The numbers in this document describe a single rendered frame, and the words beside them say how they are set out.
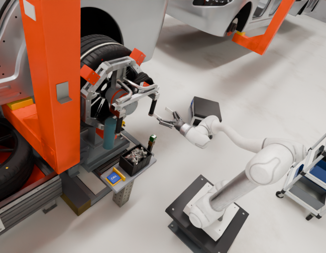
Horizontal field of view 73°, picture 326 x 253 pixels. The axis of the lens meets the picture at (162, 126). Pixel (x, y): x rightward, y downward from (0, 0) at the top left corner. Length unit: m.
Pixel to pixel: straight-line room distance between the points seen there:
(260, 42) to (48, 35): 4.24
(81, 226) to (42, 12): 1.50
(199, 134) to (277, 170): 0.61
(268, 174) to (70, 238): 1.46
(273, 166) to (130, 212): 1.33
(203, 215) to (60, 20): 1.23
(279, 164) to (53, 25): 1.05
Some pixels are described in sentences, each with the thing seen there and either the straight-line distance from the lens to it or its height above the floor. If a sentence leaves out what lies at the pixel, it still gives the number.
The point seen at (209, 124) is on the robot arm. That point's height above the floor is 0.91.
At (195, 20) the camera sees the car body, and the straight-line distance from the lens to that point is 3.95.
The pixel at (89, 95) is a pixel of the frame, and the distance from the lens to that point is 1.44.
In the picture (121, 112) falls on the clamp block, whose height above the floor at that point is 0.95.
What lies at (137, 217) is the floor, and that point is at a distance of 2.02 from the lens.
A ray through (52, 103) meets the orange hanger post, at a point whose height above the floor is 1.09.
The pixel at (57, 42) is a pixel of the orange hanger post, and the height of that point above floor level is 1.37.
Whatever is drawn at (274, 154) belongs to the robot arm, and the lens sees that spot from 1.07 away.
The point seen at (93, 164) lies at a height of 0.17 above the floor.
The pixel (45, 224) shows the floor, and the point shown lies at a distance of 2.00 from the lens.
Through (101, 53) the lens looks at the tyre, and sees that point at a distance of 1.48.
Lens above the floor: 1.80
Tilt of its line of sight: 40 degrees down
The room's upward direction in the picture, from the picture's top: 19 degrees clockwise
